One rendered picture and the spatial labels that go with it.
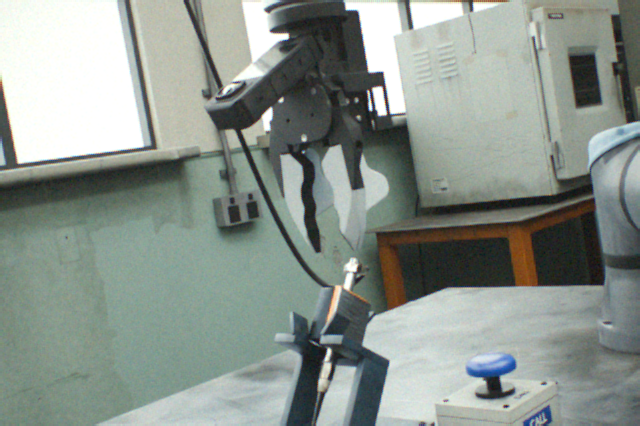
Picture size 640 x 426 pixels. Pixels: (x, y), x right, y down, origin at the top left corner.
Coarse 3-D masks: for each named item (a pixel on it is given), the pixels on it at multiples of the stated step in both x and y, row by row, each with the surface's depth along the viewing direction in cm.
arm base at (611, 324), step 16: (608, 256) 91; (624, 256) 88; (608, 272) 92; (624, 272) 89; (608, 288) 92; (624, 288) 89; (608, 304) 92; (624, 304) 88; (608, 320) 93; (624, 320) 88; (608, 336) 90; (624, 336) 88; (624, 352) 88
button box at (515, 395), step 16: (480, 384) 71; (512, 384) 68; (528, 384) 69; (544, 384) 68; (448, 400) 68; (464, 400) 67; (480, 400) 67; (496, 400) 66; (512, 400) 65; (528, 400) 65; (544, 400) 67; (448, 416) 67; (464, 416) 66; (480, 416) 65; (496, 416) 64; (512, 416) 63; (528, 416) 65; (544, 416) 66; (560, 416) 68
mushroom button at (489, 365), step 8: (496, 352) 69; (472, 360) 68; (480, 360) 67; (488, 360) 67; (496, 360) 67; (504, 360) 67; (512, 360) 67; (472, 368) 67; (480, 368) 66; (488, 368) 66; (496, 368) 66; (504, 368) 66; (512, 368) 67; (472, 376) 67; (480, 376) 66; (488, 376) 66; (496, 376) 67; (488, 384) 68; (496, 384) 67
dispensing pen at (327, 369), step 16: (352, 272) 76; (368, 272) 78; (352, 288) 76; (320, 304) 74; (320, 320) 74; (320, 336) 73; (336, 352) 73; (320, 368) 74; (320, 384) 73; (320, 400) 72
